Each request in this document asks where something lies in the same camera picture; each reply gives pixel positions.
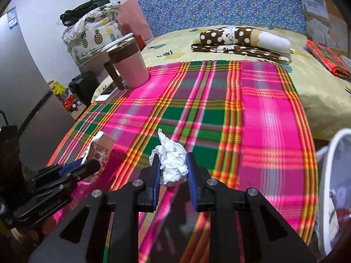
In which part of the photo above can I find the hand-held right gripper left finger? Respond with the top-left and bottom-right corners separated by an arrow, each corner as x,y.
27,155 -> 162,263

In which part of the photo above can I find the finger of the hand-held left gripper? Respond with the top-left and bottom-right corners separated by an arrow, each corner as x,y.
31,161 -> 88,183
12,159 -> 100,221

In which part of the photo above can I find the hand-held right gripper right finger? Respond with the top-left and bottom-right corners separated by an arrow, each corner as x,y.
186,152 -> 319,263

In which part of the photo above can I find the white tissue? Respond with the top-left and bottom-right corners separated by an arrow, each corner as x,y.
149,128 -> 190,187

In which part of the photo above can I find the white brown wrapper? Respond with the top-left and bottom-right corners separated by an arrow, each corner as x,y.
81,131 -> 116,183

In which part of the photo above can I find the white trash bin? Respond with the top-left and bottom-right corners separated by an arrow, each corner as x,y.
315,128 -> 351,258

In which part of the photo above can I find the red and white toy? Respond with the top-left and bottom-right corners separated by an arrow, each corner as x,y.
62,94 -> 83,113

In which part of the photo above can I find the grey refrigerator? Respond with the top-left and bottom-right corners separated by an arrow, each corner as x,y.
0,5 -> 76,170

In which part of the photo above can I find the pink green plaid tablecloth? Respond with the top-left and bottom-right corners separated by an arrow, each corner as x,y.
47,60 -> 319,263

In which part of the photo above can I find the white smartphone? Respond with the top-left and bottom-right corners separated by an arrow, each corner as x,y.
95,82 -> 121,102

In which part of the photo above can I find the black backpack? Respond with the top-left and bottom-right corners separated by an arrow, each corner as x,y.
68,71 -> 100,107

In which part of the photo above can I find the pink mug with brown lid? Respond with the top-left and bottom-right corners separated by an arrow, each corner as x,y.
104,37 -> 151,91

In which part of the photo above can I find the pineapple print bundle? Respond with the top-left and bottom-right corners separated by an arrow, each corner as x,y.
62,2 -> 124,63

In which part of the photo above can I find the yellow pineapple print bed sheet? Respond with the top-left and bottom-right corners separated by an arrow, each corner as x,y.
90,25 -> 351,140

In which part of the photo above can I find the brown polka dot blanket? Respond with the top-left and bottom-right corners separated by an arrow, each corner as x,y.
190,25 -> 292,65

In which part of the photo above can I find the black bag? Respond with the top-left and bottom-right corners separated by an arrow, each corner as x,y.
60,0 -> 110,26

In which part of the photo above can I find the blue floral headboard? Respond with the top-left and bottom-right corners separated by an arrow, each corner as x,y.
129,0 -> 309,37

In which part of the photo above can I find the red plaid folded cloth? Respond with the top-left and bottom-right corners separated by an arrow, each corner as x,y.
306,40 -> 351,81

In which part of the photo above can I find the cardboard box with printed label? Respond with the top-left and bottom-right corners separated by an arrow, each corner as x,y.
292,0 -> 349,58

